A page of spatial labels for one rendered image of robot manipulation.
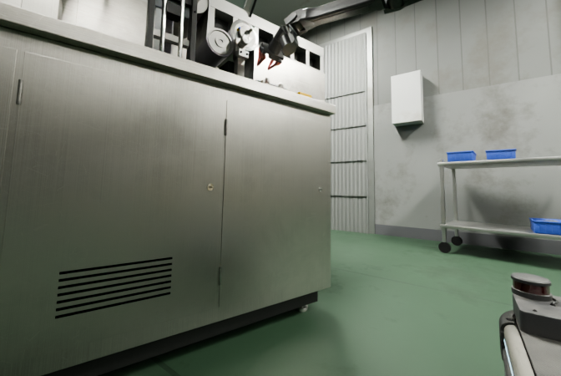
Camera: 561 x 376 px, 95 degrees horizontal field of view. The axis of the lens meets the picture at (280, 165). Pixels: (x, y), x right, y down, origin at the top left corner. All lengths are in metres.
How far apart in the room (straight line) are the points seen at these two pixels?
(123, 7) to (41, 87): 0.88
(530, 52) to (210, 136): 3.23
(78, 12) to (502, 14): 3.56
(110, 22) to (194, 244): 1.13
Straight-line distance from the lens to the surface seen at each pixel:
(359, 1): 1.06
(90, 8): 1.59
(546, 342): 0.77
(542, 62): 3.55
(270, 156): 0.96
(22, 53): 0.86
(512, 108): 3.39
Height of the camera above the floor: 0.52
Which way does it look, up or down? 5 degrees up
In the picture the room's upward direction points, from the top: 1 degrees clockwise
